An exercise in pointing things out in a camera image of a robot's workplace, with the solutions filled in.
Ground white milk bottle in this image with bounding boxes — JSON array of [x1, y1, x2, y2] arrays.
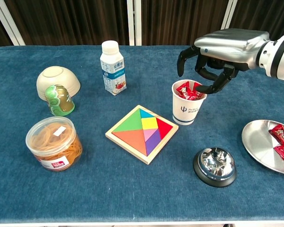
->
[[99, 40, 127, 96]]

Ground pink small tangram triangle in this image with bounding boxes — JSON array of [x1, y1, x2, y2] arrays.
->
[[142, 128, 159, 142]]

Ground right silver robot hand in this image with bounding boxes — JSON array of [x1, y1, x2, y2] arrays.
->
[[177, 28, 271, 95]]

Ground red tangram triangle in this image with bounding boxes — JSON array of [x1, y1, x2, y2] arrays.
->
[[155, 117, 174, 140]]

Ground blue small tangram triangle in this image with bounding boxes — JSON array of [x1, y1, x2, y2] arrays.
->
[[139, 108, 156, 119]]

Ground round steel plate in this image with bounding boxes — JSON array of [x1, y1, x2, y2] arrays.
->
[[241, 119, 284, 176]]

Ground green large tangram triangle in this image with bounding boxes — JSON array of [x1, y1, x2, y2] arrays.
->
[[112, 108, 143, 132]]

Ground orange large tangram triangle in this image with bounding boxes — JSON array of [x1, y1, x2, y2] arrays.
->
[[112, 129, 148, 157]]

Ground wooden tangram tray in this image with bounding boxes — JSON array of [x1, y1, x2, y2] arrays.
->
[[105, 105, 179, 166]]

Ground purple tangram parallelogram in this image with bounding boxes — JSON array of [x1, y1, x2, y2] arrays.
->
[[145, 128, 162, 157]]

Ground beige upturned bowl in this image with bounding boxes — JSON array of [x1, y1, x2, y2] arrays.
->
[[36, 66, 81, 102]]

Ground white partition frame post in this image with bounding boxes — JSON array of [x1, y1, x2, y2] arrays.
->
[[126, 0, 135, 46], [0, 0, 26, 46], [134, 0, 142, 46], [221, 0, 238, 30]]

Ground blue table cloth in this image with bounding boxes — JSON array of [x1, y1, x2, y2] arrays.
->
[[0, 45, 284, 224]]

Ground white paper cup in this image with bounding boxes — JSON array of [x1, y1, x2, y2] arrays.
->
[[171, 79, 208, 126]]

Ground patterned ceramic cup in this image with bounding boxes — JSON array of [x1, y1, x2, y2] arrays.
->
[[25, 116, 83, 172]]

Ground yellow tangram square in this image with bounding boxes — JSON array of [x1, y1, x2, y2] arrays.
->
[[141, 116, 159, 131]]

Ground green glass ball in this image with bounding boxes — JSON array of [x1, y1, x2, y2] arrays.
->
[[44, 84, 76, 117]]

